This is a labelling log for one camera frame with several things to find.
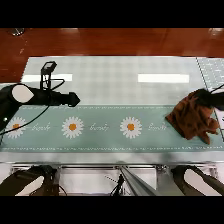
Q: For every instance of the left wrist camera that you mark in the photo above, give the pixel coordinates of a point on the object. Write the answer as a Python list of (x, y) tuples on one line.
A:
[(48, 66)]

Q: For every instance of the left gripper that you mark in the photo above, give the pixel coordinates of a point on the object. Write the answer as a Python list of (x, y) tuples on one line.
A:
[(71, 99)]

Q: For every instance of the brown garment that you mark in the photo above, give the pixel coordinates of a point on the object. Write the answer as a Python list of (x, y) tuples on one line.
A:
[(191, 120)]

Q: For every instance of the silver frame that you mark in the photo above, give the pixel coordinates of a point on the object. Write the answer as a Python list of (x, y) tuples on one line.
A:
[(140, 185)]

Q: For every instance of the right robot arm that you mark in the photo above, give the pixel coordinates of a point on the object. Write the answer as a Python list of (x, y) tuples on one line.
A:
[(196, 180)]

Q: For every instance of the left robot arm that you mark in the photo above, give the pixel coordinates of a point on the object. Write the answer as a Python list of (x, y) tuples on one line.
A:
[(13, 100)]

